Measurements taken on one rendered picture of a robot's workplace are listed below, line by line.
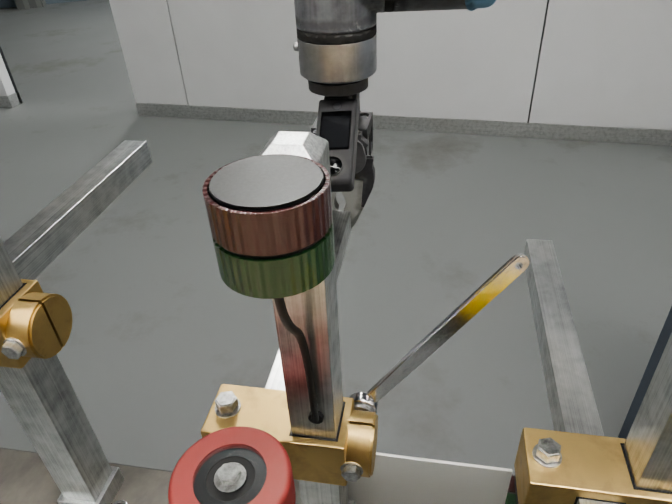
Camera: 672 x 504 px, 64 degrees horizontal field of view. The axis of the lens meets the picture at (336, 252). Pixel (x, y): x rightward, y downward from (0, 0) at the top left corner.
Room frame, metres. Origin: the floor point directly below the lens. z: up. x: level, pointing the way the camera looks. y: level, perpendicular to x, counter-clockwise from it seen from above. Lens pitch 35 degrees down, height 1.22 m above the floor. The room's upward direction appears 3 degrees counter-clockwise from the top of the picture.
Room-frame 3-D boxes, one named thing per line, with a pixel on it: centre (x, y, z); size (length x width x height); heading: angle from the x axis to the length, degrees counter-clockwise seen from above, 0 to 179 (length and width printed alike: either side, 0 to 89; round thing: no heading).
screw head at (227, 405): (0.29, 0.09, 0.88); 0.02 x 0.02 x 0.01
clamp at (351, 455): (0.28, 0.04, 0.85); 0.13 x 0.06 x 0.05; 78
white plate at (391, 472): (0.29, -0.01, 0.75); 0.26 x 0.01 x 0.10; 78
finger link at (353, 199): (0.64, -0.03, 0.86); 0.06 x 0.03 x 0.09; 168
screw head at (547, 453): (0.24, -0.15, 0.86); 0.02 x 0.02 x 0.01
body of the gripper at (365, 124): (0.65, -0.02, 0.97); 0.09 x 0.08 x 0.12; 168
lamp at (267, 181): (0.23, 0.03, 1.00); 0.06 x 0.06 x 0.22; 78
